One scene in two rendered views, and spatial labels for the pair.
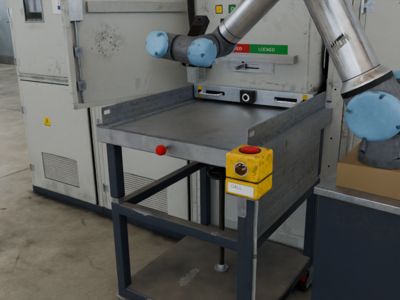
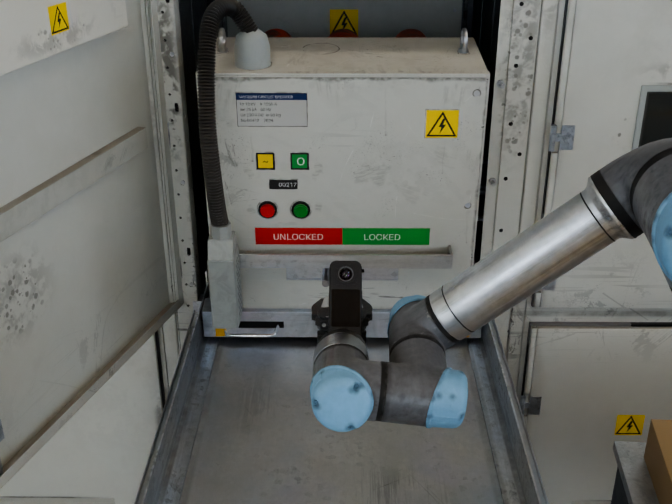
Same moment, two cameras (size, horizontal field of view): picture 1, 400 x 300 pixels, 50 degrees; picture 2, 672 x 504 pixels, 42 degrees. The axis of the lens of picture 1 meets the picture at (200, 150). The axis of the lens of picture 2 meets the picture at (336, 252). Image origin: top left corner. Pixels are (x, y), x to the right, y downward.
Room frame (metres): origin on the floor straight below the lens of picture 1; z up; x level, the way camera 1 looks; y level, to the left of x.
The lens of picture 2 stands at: (0.51, 0.60, 1.74)
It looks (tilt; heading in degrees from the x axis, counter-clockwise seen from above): 26 degrees down; 327
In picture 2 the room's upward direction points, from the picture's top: straight up
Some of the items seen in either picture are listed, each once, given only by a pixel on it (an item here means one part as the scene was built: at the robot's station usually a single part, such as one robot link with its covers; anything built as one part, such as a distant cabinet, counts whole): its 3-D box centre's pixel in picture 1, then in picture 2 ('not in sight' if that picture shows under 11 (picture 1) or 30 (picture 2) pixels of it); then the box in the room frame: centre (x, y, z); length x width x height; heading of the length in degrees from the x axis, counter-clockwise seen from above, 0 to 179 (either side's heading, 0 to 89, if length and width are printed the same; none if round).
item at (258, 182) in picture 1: (249, 171); not in sight; (0.89, -0.11, 0.85); 0.08 x 0.08 x 0.10; 57
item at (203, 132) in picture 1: (222, 123); (342, 422); (1.54, -0.08, 0.80); 0.68 x 0.62 x 0.06; 147
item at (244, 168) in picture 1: (239, 169); not in sight; (0.85, -0.08, 0.87); 0.03 x 0.01 x 0.03; 57
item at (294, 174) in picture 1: (221, 205); not in sight; (1.54, -0.08, 0.46); 0.64 x 0.58 x 0.66; 147
